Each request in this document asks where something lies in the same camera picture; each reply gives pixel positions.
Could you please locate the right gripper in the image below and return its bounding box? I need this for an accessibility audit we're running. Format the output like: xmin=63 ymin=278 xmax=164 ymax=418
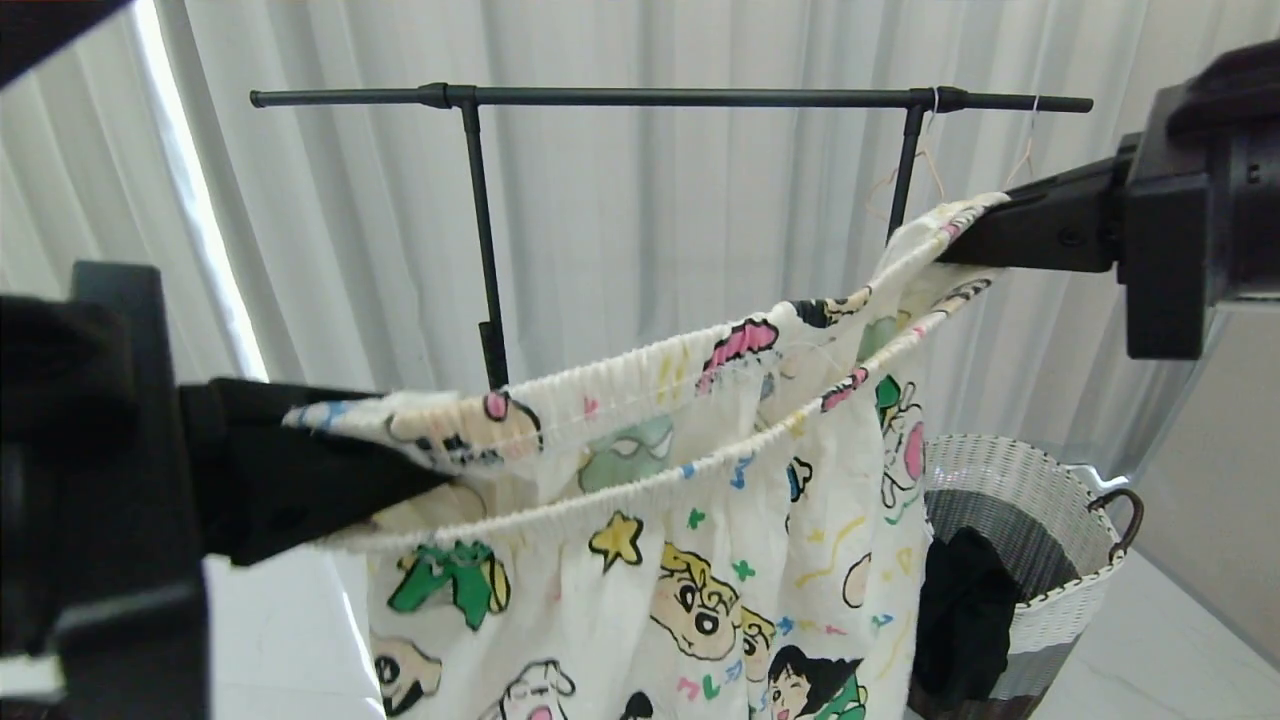
xmin=1120 ymin=40 xmax=1280 ymax=361

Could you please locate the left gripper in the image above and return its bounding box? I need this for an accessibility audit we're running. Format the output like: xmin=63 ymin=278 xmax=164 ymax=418
xmin=0 ymin=262 xmax=211 ymax=720

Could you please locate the pink clothes hanger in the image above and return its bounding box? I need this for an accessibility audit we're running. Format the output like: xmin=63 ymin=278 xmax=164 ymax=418
xmin=865 ymin=118 xmax=947 ymax=223
xmin=1005 ymin=98 xmax=1041 ymax=191

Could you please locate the black garment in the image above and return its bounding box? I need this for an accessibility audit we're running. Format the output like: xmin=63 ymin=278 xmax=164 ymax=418
xmin=912 ymin=527 xmax=1026 ymax=711

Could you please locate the cream printed garment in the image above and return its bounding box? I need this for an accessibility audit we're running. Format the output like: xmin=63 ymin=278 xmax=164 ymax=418
xmin=283 ymin=192 xmax=1011 ymax=720

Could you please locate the white laundry basket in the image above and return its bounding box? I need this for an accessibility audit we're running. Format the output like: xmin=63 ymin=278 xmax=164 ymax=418
xmin=905 ymin=433 xmax=1146 ymax=720

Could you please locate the black clothes rack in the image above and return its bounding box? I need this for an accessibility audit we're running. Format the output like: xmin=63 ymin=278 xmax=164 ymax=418
xmin=250 ymin=83 xmax=1093 ymax=393

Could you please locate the white curtain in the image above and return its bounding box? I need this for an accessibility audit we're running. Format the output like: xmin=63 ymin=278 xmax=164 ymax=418
xmin=0 ymin=0 xmax=1280 ymax=479

